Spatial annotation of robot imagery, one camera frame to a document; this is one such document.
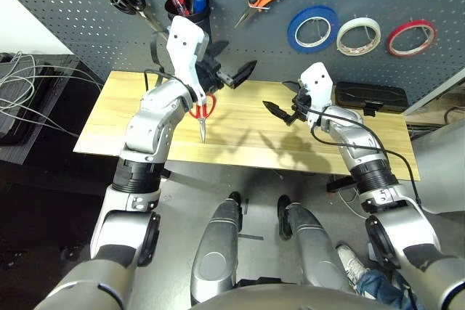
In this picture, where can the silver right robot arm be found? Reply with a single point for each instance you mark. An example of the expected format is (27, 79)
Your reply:
(367, 168)

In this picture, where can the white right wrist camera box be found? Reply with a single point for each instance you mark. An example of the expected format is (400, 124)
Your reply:
(316, 81)

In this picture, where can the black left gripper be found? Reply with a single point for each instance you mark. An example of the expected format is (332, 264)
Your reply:
(210, 74)

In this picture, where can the white tape roll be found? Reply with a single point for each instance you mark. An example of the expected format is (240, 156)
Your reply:
(357, 22)

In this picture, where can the silver left robot leg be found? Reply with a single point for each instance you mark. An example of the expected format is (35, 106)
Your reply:
(216, 263)

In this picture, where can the blue jeans leg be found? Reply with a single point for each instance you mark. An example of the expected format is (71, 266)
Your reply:
(381, 288)

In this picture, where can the white sneaker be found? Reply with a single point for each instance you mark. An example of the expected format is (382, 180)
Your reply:
(350, 266)

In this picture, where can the grey robot torso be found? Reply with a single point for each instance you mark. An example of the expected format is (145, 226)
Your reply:
(283, 301)

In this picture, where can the silver robot leg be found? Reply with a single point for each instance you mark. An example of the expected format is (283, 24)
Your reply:
(216, 263)
(312, 248)

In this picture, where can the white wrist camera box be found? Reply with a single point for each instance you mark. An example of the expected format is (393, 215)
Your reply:
(183, 45)
(316, 81)

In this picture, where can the black tool cup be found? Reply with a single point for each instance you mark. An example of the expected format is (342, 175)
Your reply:
(204, 25)

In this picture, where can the red tape roll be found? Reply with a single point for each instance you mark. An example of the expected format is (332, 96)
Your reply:
(410, 24)

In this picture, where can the light grey pegboard frame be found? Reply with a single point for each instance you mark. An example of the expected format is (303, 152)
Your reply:
(436, 94)

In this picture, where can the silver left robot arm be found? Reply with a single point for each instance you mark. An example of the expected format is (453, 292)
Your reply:
(152, 125)

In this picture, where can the black table bracket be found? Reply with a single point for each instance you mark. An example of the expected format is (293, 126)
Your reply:
(341, 183)

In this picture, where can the black side table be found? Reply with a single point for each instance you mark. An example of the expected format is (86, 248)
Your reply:
(65, 143)

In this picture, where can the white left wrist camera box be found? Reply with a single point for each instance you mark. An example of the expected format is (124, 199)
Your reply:
(183, 45)

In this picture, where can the black hard case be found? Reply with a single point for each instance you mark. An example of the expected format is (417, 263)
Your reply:
(22, 121)

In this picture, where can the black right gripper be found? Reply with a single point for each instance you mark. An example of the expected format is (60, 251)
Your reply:
(301, 106)

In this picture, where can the black floor tape strip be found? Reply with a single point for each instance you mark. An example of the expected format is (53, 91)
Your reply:
(251, 236)

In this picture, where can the black plastic tool case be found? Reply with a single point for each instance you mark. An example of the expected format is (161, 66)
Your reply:
(378, 97)

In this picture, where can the blue tape roll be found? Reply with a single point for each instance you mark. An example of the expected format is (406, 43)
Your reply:
(291, 32)

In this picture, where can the silver right robot leg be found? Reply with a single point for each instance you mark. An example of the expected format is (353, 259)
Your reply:
(312, 248)

